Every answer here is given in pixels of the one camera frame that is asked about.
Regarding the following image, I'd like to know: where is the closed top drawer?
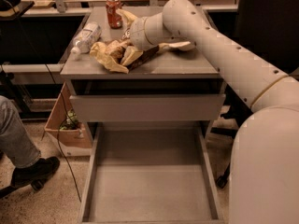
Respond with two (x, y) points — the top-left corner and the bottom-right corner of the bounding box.
(70, 94), (225, 122)

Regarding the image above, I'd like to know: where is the black shoe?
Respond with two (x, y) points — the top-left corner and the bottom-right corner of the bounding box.
(10, 157), (60, 188)

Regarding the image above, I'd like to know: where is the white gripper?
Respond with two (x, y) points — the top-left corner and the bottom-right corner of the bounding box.
(116, 8), (154, 66)

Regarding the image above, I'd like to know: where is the open middle drawer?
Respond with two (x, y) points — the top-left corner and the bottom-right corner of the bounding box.
(78, 126), (224, 224)

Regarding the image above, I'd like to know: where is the white paper bowl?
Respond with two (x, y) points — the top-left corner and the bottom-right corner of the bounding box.
(159, 41), (195, 52)

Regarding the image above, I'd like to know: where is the person leg in jeans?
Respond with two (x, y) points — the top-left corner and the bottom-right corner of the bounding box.
(0, 96), (41, 169)

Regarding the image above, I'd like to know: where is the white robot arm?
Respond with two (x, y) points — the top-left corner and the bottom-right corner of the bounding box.
(119, 0), (299, 224)

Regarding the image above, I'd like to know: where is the black office chair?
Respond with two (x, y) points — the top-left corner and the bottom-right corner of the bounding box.
(210, 0), (299, 189)

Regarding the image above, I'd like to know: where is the green item in box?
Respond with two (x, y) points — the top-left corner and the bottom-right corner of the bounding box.
(59, 109), (79, 130)

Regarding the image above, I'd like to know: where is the brown chip bag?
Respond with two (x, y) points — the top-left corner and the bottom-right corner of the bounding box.
(89, 39), (161, 75)

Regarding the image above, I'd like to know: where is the grey drawer cabinet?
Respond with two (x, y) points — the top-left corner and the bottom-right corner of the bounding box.
(60, 6), (236, 224)

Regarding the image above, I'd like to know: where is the black cable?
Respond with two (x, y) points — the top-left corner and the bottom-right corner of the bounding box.
(41, 63), (82, 203)

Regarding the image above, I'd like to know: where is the orange soda can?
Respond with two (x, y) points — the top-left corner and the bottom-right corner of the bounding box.
(106, 0), (122, 29)

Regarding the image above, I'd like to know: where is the cardboard box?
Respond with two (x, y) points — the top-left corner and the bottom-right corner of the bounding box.
(45, 84), (92, 157)

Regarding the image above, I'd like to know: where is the clear plastic water bottle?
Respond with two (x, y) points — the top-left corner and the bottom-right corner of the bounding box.
(71, 21), (102, 60)

